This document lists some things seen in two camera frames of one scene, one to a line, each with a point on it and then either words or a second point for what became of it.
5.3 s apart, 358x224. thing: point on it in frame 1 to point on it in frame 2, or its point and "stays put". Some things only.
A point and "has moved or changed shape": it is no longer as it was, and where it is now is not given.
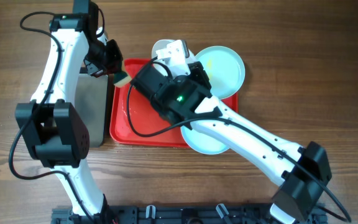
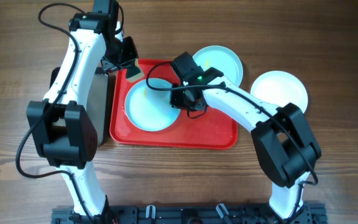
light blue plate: [224, 68] stays put
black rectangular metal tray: [91, 94] stays put
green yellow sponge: [121, 78] has moved or changed shape
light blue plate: [202, 142] to [148, 109]
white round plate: [161, 44] to [279, 88]
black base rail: [202, 214] stays put
